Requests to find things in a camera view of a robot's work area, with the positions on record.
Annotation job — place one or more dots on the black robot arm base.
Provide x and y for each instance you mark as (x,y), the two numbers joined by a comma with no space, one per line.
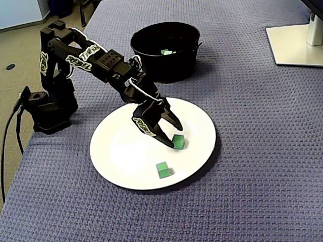
(48,118)

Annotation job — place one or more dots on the light blue cabinet panel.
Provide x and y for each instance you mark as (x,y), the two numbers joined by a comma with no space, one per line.
(20,12)

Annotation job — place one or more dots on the dark blue bin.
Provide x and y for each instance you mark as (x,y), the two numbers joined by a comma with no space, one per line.
(60,7)

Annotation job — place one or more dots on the black round floor cover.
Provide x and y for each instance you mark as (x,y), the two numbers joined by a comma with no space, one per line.
(10,67)

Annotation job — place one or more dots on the dark furniture leg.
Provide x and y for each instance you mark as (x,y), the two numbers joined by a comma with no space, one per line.
(84,15)

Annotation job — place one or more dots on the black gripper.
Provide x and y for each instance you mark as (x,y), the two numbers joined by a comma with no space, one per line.
(149,113)

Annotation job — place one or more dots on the black metal pot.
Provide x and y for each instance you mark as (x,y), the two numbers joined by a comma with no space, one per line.
(176,68)

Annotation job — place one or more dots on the blue waffle weave cloth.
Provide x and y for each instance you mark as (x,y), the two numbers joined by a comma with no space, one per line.
(252,151)

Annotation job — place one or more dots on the white round plate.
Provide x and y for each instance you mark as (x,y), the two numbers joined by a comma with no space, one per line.
(121,156)

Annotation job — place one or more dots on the white monitor stand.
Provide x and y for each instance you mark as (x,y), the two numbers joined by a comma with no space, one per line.
(290,45)

